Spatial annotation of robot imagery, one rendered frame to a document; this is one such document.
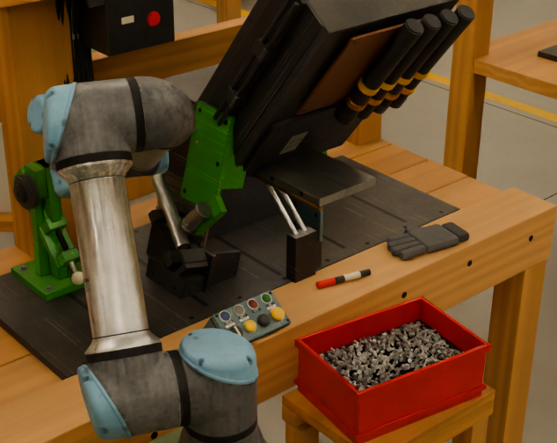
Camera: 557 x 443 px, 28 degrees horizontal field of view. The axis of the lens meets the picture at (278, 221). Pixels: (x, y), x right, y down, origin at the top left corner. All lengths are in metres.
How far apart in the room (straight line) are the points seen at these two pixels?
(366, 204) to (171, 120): 1.10
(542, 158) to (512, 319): 2.51
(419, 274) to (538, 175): 2.74
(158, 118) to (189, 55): 1.05
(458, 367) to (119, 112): 0.86
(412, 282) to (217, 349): 0.87
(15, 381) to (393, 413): 0.71
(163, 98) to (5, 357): 0.74
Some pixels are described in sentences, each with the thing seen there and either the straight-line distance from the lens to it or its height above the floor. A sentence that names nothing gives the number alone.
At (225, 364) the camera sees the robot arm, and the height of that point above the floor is 1.17.
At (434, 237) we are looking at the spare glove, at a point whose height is 0.92.
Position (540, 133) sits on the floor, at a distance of 5.62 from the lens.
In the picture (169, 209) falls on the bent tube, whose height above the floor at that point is 1.05.
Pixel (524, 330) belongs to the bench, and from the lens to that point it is 2.91.
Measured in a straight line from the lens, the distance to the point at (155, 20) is 2.39.
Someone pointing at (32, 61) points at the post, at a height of 1.34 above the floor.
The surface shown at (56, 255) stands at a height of 0.98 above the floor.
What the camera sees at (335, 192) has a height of 1.13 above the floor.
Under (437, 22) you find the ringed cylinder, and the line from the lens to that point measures 2.12.
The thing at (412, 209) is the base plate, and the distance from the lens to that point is 2.70.
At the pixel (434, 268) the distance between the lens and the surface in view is 2.49.
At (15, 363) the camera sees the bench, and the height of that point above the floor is 0.88.
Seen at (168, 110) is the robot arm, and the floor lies 1.48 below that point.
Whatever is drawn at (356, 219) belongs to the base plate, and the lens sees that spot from 2.64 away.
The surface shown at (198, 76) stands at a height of 1.24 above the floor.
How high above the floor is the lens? 2.10
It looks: 27 degrees down
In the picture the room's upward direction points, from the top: 1 degrees clockwise
